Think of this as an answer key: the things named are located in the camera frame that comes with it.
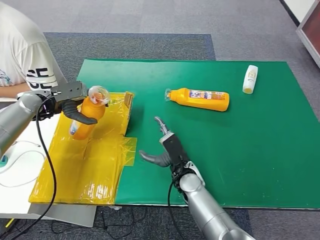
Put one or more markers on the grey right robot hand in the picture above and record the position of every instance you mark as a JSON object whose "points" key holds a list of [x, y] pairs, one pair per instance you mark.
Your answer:
{"points": [[173, 147]]}

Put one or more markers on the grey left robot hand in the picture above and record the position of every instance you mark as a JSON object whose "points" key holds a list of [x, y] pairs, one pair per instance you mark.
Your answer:
{"points": [[69, 91]]}

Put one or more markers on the orange bottle with green label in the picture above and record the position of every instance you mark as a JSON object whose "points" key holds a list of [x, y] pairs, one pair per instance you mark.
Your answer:
{"points": [[96, 111]]}

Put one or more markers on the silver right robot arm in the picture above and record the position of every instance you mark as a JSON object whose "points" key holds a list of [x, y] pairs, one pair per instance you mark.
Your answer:
{"points": [[204, 208]]}

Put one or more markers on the orange bottle with clear cap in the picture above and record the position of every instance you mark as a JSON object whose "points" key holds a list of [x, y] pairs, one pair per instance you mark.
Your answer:
{"points": [[200, 101]]}

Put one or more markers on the small white bottle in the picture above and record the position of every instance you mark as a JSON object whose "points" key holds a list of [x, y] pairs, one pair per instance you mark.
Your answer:
{"points": [[250, 79]]}

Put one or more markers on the yellow taped cardboard sheet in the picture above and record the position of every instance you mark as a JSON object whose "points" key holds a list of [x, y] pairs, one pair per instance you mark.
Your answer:
{"points": [[82, 165]]}

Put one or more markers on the person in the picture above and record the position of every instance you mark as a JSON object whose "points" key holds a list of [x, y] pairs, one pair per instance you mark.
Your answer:
{"points": [[20, 49]]}

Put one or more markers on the green table mat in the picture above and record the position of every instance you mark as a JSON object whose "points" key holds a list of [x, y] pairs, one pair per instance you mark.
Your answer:
{"points": [[250, 149]]}

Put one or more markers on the teal round object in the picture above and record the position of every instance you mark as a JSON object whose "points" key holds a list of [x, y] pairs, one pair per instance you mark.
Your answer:
{"points": [[3, 161]]}

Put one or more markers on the yellow tape strip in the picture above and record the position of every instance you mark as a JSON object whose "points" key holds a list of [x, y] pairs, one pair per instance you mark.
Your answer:
{"points": [[9, 223]]}

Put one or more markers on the white cabinet with brown panel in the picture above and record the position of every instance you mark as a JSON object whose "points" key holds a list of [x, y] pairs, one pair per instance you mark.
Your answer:
{"points": [[312, 33]]}

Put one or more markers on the small white bracket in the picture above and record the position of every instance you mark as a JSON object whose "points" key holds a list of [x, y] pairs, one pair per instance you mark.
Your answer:
{"points": [[115, 208]]}

